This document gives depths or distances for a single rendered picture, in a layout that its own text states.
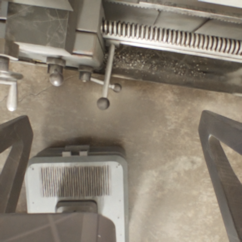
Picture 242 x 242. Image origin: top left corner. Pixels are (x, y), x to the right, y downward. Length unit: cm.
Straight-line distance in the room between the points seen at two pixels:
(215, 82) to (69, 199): 88
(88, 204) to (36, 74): 79
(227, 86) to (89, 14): 67
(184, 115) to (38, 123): 88
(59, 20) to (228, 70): 74
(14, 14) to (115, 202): 95
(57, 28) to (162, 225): 136
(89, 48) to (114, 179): 75
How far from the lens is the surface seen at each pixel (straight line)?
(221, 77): 102
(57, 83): 55
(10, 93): 57
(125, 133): 134
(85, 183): 116
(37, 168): 119
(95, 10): 56
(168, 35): 63
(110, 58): 71
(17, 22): 51
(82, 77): 74
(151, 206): 151
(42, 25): 49
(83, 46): 54
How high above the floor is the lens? 133
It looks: 84 degrees down
